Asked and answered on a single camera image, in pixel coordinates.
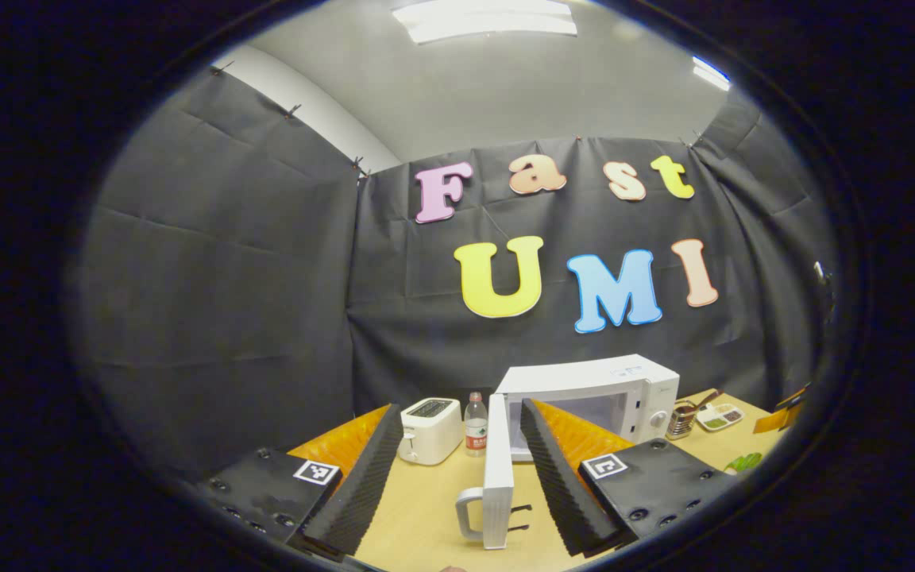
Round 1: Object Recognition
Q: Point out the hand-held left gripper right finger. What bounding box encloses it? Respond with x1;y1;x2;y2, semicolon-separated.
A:
519;399;736;557

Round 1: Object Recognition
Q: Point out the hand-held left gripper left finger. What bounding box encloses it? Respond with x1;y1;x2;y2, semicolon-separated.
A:
195;404;405;558

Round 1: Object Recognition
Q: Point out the white microwave oven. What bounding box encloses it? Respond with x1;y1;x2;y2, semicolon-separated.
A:
456;354;681;551

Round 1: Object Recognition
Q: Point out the white divided grain dish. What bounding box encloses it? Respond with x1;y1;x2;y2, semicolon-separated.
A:
696;403;744;432

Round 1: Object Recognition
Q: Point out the white toaster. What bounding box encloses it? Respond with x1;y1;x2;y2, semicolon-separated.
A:
398;397;464;466

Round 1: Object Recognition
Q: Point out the clear water bottle red label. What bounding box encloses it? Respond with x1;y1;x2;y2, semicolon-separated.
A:
464;392;489;458

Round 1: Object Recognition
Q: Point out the black backdrop cloth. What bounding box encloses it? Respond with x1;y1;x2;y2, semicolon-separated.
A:
80;68;840;485

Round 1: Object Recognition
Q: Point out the small ceiling light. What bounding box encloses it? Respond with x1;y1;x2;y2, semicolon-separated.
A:
692;56;732;92

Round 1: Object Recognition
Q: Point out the large ceiling light panel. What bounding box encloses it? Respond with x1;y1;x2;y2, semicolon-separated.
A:
392;0;577;44

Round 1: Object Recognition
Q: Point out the metal wire utensil holder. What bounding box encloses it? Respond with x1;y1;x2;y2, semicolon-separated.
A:
666;391;720;440

